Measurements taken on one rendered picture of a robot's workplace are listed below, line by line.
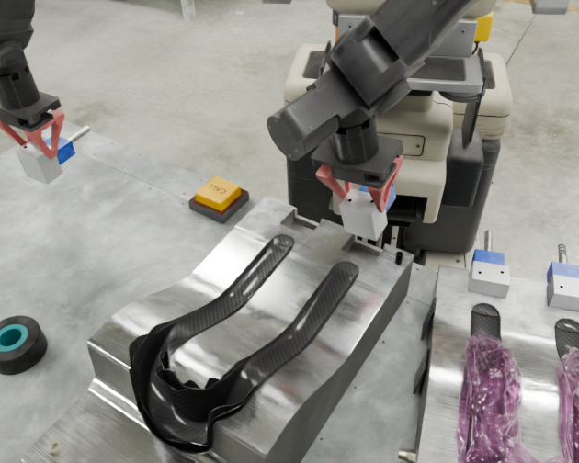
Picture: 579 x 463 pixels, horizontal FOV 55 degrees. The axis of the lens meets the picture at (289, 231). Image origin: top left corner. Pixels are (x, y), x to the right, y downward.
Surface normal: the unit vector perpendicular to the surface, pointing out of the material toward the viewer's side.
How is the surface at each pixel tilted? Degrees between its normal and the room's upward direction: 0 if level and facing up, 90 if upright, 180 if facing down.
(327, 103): 39
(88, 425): 0
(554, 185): 0
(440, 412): 15
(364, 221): 98
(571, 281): 0
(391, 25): 71
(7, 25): 132
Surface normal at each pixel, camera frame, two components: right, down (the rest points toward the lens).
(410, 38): -0.47, 0.35
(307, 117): 0.19, -0.15
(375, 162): -0.22, -0.68
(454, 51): -0.18, 0.68
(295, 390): 0.19, -0.90
